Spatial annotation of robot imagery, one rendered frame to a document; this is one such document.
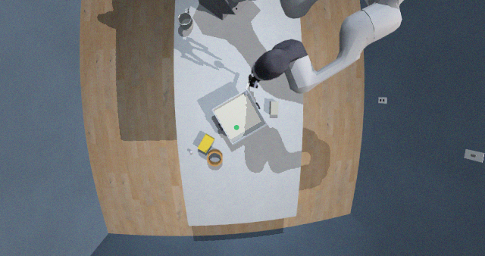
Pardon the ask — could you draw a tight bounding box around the white mug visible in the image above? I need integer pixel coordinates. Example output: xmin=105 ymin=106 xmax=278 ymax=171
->
xmin=178 ymin=8 xmax=194 ymax=30

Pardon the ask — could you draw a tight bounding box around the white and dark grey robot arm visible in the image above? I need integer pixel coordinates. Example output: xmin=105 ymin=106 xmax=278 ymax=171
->
xmin=251 ymin=0 xmax=404 ymax=94

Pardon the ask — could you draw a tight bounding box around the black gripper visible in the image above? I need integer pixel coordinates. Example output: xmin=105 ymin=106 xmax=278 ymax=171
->
xmin=248 ymin=77 xmax=260 ymax=88

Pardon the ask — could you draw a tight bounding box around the tan tape roll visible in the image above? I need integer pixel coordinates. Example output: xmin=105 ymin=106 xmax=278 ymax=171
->
xmin=207 ymin=149 xmax=223 ymax=167

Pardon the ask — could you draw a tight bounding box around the yellow rectangular block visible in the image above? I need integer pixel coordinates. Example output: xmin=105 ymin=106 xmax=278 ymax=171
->
xmin=198 ymin=133 xmax=214 ymax=153

